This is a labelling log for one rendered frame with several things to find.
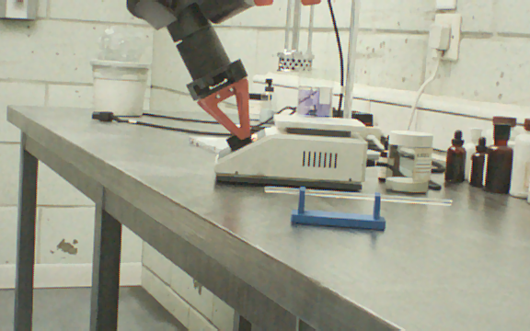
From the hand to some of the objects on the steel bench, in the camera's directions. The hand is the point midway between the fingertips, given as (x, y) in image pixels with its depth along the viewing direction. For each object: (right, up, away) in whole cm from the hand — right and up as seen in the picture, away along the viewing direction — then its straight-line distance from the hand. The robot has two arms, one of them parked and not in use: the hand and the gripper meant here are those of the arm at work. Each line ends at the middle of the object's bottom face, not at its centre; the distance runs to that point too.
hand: (242, 132), depth 139 cm
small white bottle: (+35, -6, +19) cm, 40 cm away
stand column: (+18, -1, +49) cm, 52 cm away
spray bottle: (+4, +6, +108) cm, 108 cm away
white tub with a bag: (-31, +8, +102) cm, 107 cm away
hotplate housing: (+7, -7, +4) cm, 10 cm away
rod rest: (+11, -11, -29) cm, 32 cm away
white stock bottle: (+40, -9, +4) cm, 41 cm away
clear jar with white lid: (+22, -8, +2) cm, 24 cm away
